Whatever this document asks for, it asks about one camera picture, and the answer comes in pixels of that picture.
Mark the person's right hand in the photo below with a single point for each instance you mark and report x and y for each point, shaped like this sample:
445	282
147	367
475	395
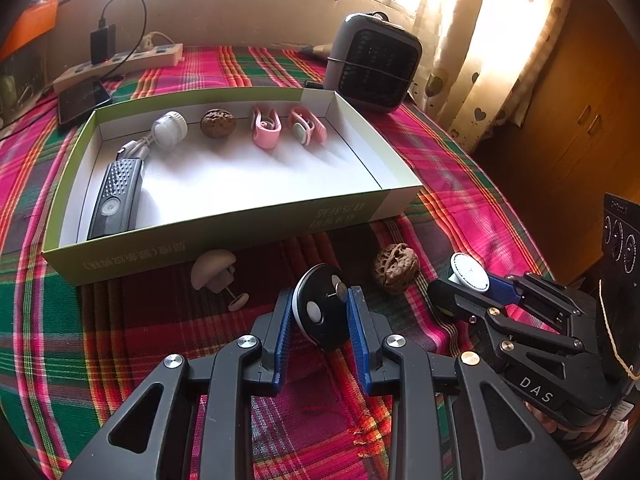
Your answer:
552	425

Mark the orange tray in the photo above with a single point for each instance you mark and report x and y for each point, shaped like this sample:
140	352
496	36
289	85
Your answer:
32	27

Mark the plaid tablecloth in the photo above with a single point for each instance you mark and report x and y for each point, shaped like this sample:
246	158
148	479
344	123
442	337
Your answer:
150	360

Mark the green cardboard box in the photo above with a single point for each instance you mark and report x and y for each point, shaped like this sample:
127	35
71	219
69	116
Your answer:
240	185

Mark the white pointed tool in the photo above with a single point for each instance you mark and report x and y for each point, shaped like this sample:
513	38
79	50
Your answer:
315	50

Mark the black round disc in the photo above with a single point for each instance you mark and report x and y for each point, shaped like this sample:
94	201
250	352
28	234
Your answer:
322	320

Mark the brown walnut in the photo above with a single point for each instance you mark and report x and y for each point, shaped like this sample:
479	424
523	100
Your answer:
395	267
218	123

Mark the black ribbed remote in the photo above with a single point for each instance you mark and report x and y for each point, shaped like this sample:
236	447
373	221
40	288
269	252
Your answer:
115	200

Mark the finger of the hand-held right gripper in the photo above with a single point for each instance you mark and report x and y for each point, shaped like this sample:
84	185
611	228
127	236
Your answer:
502	287
465	302

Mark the pink clip with green pad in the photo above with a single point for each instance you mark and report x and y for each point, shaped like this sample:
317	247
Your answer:
306	127

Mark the black smartphone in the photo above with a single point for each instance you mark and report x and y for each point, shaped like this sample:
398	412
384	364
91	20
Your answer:
82	100

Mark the grey fan heater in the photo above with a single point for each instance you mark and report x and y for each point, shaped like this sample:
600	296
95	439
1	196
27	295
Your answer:
375	62

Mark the black charger adapter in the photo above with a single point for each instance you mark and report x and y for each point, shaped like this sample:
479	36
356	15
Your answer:
102	44

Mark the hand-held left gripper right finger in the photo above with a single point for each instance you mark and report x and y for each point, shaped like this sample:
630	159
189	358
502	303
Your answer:
360	340

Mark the beige mushroom-shaped knob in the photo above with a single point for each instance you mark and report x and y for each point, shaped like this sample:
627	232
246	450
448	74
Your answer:
212	266

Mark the wooden cabinet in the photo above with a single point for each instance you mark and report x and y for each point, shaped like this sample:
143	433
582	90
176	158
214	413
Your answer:
575	135

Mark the white and green round stamp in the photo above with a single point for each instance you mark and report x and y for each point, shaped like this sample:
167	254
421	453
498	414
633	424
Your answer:
470	271

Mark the white power strip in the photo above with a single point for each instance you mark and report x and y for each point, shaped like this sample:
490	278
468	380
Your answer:
130	62

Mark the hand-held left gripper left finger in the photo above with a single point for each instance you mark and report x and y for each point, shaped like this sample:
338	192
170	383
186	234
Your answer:
282	340

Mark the black heater plug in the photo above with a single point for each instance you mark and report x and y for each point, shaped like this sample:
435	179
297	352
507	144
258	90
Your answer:
316	84

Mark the heart print curtain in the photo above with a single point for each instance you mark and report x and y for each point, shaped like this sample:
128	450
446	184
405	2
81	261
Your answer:
500	50

